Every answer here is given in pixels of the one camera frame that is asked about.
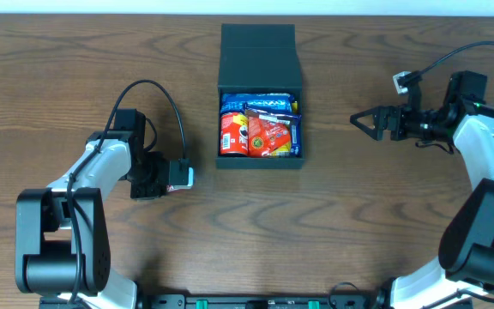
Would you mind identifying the red snack bag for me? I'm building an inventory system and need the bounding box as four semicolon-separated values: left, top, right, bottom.
248;117;280;158

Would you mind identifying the red Pringles can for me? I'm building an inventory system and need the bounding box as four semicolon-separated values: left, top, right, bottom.
220;112;249;156

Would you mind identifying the purple chocolate bar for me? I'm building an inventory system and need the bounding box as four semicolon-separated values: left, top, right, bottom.
245;108;301;125

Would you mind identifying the dark green open box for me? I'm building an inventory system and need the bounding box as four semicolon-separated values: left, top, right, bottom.
214;23;306;170

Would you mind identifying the yellow snack bag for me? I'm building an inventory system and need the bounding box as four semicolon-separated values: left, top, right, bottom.
271;100;302;157

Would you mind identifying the black mounting rail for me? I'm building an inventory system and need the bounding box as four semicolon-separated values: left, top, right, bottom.
39;293;473;309

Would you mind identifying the red KitKat bar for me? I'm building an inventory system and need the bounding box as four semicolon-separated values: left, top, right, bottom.
166;185;191;193

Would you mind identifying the blue cookie pack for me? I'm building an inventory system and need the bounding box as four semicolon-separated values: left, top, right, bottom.
220;93;295;118

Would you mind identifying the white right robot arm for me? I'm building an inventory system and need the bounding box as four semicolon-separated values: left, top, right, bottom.
350;70;494;308

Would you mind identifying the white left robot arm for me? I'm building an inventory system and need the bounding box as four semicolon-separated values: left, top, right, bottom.
15;109;168;308

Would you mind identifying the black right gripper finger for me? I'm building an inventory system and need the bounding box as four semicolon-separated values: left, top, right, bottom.
350;115;388;141
350;106;389;123

